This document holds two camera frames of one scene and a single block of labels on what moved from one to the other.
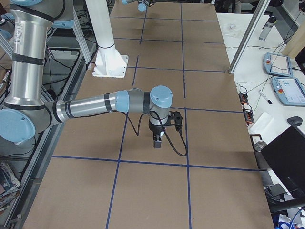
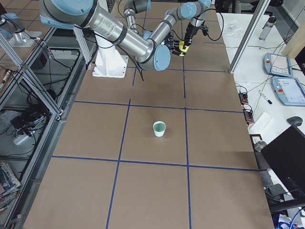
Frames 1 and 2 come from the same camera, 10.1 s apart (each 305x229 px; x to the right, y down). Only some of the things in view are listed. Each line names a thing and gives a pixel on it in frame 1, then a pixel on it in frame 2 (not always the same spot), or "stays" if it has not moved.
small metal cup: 259,145 stays
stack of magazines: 9,186 stays
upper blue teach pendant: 278,65 stays
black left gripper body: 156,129 → 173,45
